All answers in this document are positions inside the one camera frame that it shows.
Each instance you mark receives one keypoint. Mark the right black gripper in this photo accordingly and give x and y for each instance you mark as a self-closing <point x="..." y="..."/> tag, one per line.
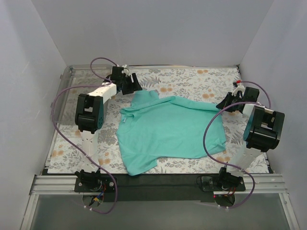
<point x="232" y="101"/>

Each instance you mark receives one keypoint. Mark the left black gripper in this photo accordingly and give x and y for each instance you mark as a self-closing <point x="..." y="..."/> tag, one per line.
<point x="128" y="84"/>

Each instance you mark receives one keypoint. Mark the teal t shirt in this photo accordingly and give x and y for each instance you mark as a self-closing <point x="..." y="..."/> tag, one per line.
<point x="175" y="127"/>

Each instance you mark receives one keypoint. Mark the clear plastic bin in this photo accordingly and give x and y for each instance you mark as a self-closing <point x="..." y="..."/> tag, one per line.
<point x="75" y="75"/>

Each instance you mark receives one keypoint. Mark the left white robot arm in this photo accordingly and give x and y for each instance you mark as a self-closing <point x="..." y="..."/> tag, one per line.
<point x="90" y="116"/>

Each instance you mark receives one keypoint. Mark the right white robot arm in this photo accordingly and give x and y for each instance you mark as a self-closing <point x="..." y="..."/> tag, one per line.
<point x="262" y="133"/>

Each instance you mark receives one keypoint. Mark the floral table mat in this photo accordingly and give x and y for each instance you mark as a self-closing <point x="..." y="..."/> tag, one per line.
<point x="198" y="84"/>

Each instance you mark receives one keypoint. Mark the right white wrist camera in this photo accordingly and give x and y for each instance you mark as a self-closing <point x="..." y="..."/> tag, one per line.
<point x="239" y="88"/>

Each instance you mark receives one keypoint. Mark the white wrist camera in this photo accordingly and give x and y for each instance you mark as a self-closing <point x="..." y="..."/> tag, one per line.
<point x="239" y="88"/>
<point x="125" y="69"/>

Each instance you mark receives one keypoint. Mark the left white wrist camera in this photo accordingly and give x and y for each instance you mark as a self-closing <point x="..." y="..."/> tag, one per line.
<point x="125" y="69"/>

